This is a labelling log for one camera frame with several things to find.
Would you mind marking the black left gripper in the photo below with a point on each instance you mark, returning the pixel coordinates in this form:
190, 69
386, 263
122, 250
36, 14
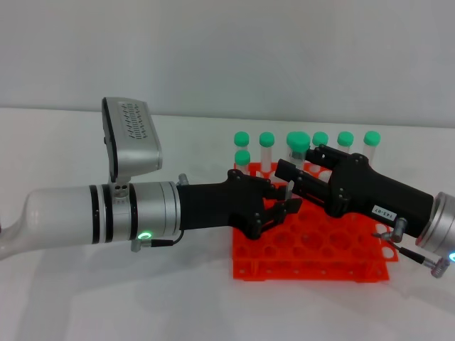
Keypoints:
220, 206

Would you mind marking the orange test tube rack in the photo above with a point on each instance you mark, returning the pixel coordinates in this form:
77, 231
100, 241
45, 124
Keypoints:
313, 245

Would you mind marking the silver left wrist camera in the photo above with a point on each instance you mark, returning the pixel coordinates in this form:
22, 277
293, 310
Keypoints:
138, 149

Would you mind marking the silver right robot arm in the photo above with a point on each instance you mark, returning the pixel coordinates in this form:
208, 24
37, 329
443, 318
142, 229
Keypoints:
442, 227

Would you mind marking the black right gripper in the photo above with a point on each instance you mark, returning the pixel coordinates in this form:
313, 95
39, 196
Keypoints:
377, 195

